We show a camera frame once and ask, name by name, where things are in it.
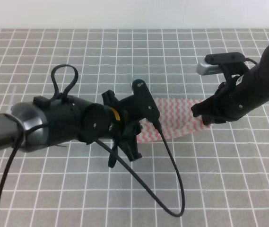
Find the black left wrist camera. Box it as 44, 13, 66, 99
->
132, 79, 160, 123

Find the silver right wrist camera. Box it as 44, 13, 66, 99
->
196, 52, 249, 82

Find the pink white wavy towel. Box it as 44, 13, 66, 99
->
137, 98, 209, 143

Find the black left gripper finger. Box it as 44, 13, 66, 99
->
108, 139, 120, 168
122, 135, 142, 162

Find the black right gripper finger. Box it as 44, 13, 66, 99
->
202, 115, 219, 125
191, 99, 213, 117

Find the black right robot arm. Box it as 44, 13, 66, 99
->
191, 46, 269, 125

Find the black left camera cable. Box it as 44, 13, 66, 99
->
0, 64, 186, 227

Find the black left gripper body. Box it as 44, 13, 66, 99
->
102, 90, 141, 147

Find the grey grid tablecloth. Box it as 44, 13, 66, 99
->
0, 29, 269, 227

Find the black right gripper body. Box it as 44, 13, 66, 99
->
209, 82, 241, 123

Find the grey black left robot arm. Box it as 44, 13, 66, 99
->
0, 90, 141, 161

